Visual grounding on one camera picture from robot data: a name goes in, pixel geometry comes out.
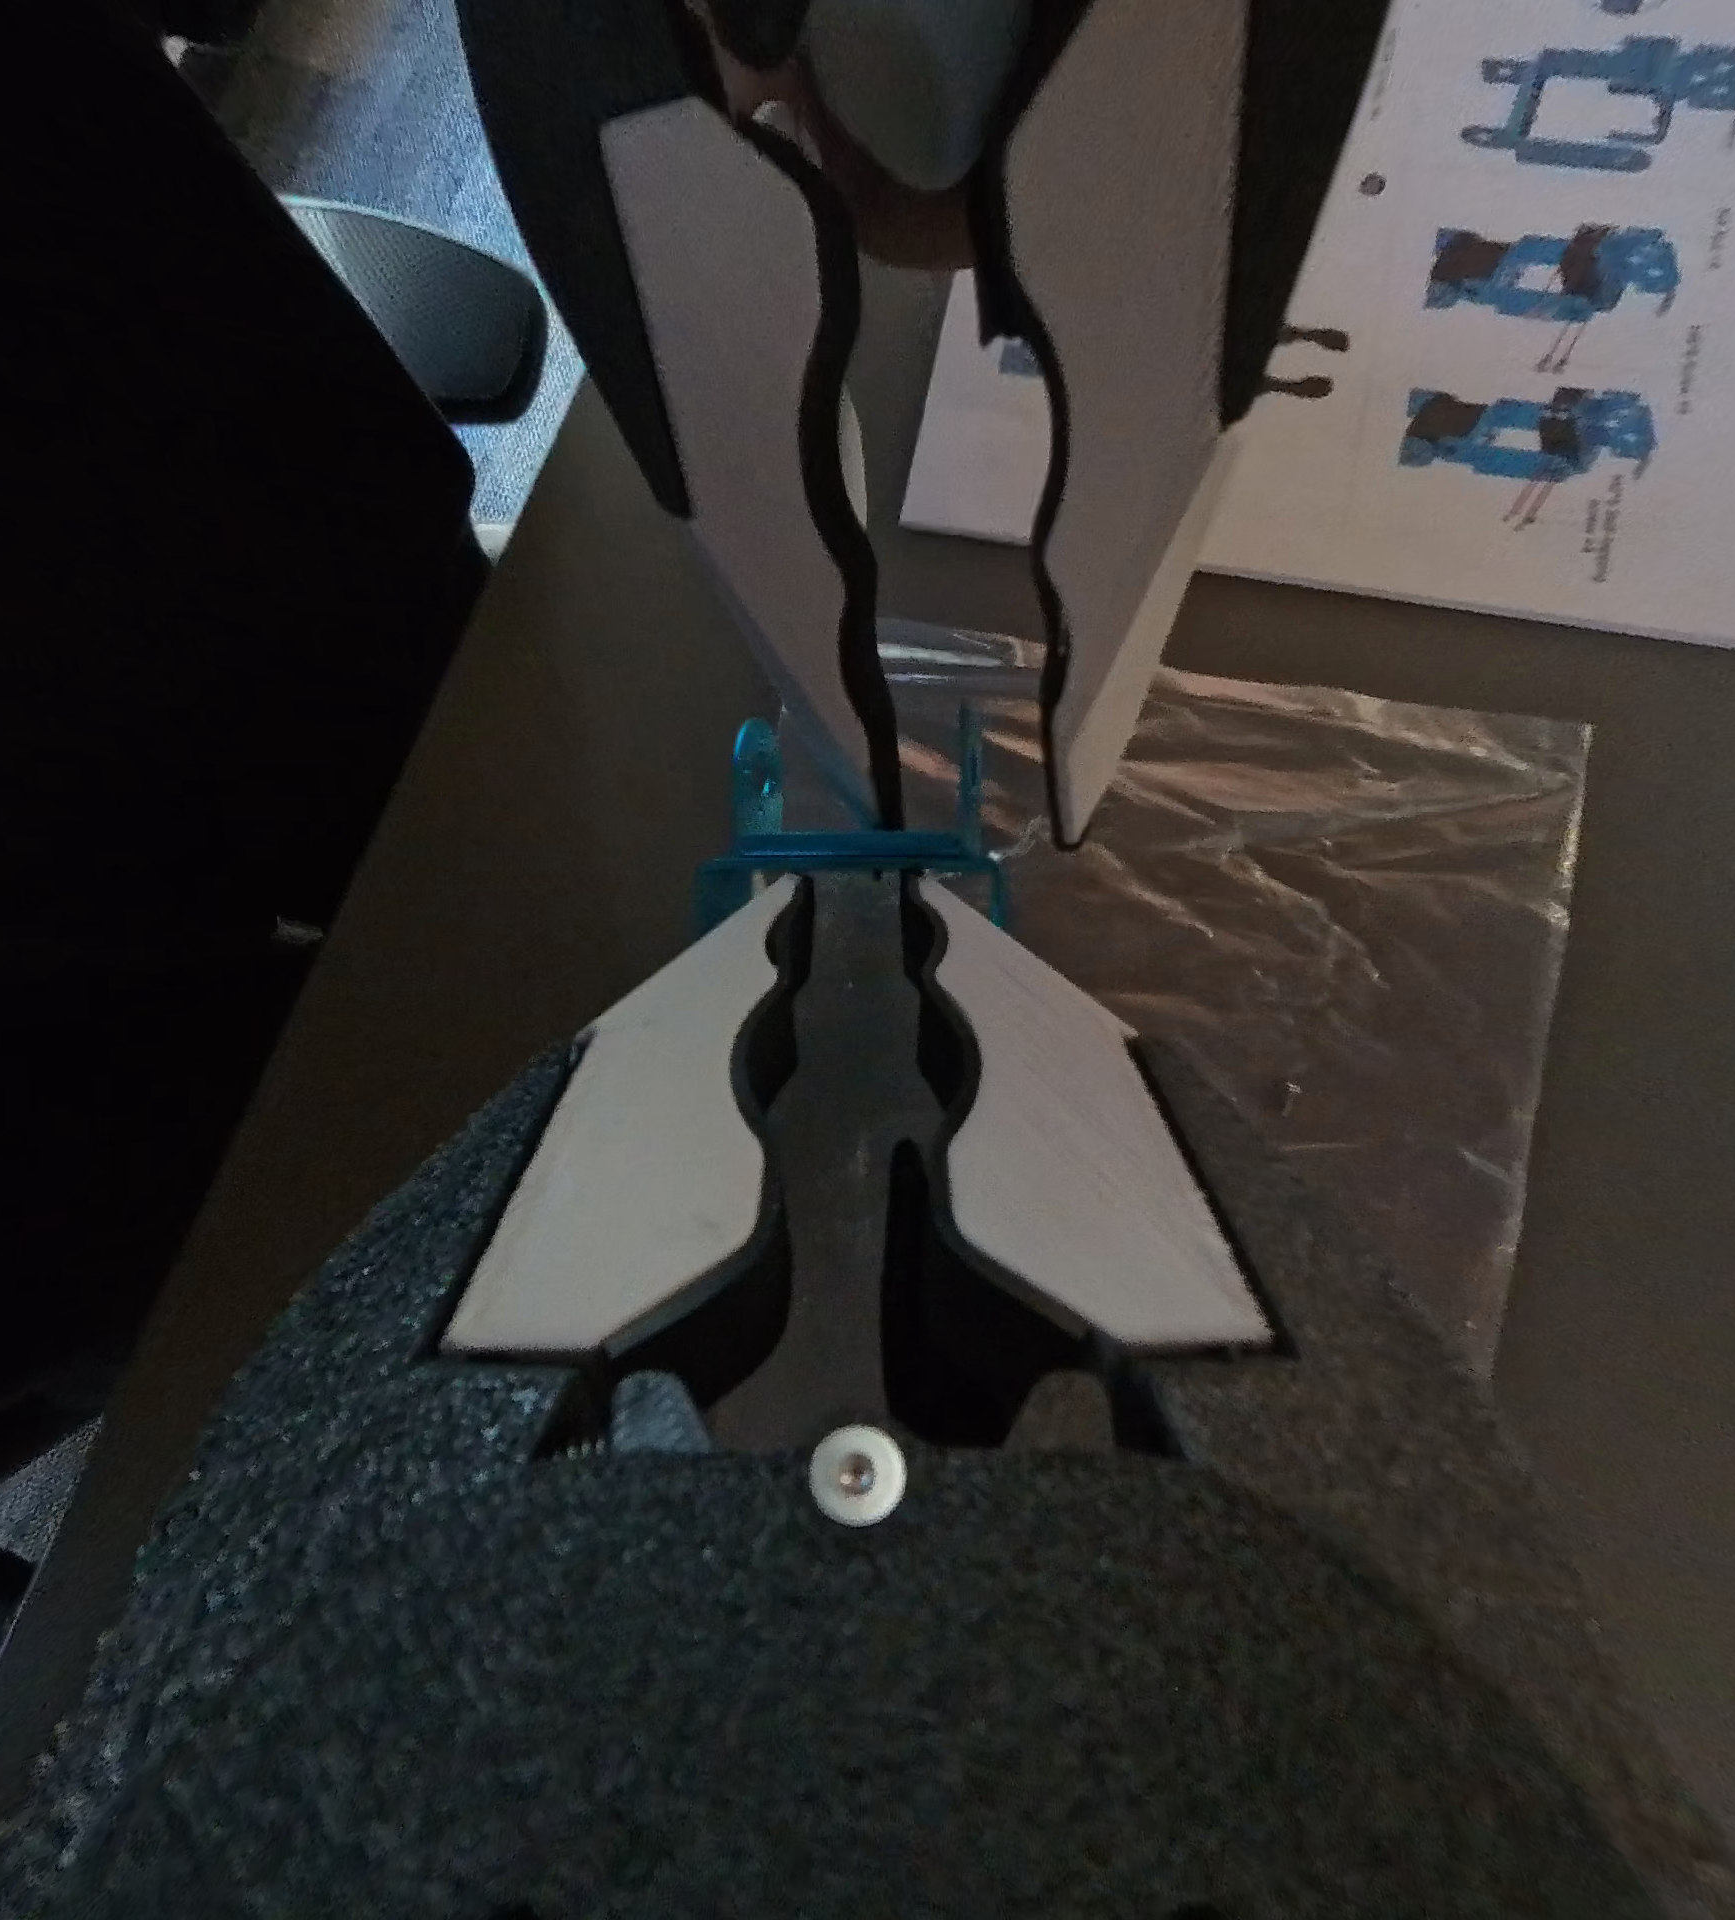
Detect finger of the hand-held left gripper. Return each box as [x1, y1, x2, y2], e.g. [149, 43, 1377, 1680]
[978, 0, 1247, 847]
[602, 98, 905, 828]

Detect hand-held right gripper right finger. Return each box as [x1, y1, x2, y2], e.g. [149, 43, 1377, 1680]
[901, 874, 1280, 1357]

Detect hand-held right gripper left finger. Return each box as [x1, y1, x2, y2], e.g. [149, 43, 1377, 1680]
[442, 876, 818, 1359]

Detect long-legged blue U bracket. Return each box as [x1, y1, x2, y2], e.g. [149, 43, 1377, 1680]
[687, 830, 1023, 942]

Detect short-legged blue U bracket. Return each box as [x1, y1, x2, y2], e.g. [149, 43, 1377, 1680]
[730, 702, 991, 874]

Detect grey chair armrest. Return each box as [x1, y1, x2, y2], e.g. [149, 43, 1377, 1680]
[267, 193, 550, 436]

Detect clear plastic bag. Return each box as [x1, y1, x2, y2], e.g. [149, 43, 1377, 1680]
[739, 614, 1597, 1389]

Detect white instruction manual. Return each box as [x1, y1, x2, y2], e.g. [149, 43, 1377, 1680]
[901, 0, 1735, 665]

